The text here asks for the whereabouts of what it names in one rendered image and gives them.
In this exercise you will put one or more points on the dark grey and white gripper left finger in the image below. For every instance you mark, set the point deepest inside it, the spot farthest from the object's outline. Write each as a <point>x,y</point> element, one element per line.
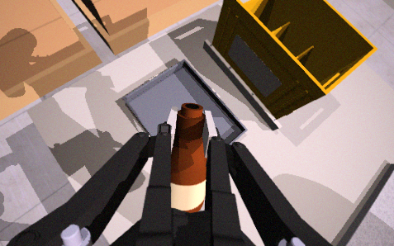
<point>82,219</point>

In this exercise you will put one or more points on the brown glass bottle with cream label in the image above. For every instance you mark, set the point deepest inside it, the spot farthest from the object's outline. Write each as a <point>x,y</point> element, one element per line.
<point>188,163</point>

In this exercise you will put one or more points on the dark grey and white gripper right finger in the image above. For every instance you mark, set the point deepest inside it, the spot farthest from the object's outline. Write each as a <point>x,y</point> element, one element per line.
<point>276,221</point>

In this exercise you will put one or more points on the dark olive open-top crate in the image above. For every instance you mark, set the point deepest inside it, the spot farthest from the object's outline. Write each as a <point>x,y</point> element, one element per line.
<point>247,36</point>

